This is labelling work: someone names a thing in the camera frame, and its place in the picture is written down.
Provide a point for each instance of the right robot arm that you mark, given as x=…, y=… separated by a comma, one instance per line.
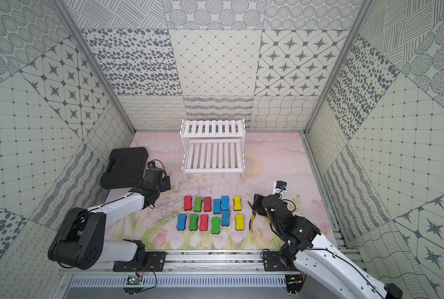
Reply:
x=308, y=251

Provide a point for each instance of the white cable duct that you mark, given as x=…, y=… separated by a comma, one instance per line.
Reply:
x=170, y=281

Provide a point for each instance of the black plastic tool case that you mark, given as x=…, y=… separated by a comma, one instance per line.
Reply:
x=125, y=169

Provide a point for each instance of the green eraser top shelf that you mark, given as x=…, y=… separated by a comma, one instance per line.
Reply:
x=198, y=204

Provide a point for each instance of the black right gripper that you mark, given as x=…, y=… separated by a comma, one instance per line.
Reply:
x=258, y=200

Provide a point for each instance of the blue eraser shelf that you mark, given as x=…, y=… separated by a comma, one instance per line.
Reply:
x=181, y=222
x=217, y=206
x=225, y=203
x=225, y=218

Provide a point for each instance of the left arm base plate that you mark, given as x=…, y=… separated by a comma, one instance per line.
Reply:
x=148, y=261

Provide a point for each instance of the blue eraser top shelf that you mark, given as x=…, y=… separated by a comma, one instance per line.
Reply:
x=225, y=203
x=217, y=206

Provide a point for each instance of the red eraser top shelf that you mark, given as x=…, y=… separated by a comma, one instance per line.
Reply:
x=188, y=200
x=207, y=204

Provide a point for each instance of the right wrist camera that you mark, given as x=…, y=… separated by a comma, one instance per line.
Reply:
x=279, y=189

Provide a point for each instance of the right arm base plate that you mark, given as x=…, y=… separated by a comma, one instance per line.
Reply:
x=274, y=262

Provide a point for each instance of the yellow eraser top shelf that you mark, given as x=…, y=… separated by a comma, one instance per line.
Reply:
x=237, y=203

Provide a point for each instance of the white wooden two-tier shelf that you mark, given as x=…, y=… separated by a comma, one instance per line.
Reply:
x=213, y=146

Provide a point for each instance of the aluminium mounting rail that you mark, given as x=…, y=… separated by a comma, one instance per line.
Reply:
x=194, y=262

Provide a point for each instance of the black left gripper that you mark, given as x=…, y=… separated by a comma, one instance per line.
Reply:
x=162, y=182

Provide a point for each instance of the yellow eraser shelf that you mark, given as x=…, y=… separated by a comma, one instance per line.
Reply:
x=237, y=203
x=239, y=221

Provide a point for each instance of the yellow handled pliers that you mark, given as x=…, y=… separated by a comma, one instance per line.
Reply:
x=251, y=218

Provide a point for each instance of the red eraser shelf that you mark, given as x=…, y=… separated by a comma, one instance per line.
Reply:
x=188, y=200
x=207, y=204
x=203, y=226

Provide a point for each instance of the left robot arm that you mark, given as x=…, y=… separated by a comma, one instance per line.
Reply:
x=80, y=241

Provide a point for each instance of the green eraser shelf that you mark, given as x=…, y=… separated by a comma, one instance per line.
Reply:
x=198, y=204
x=215, y=225
x=193, y=222

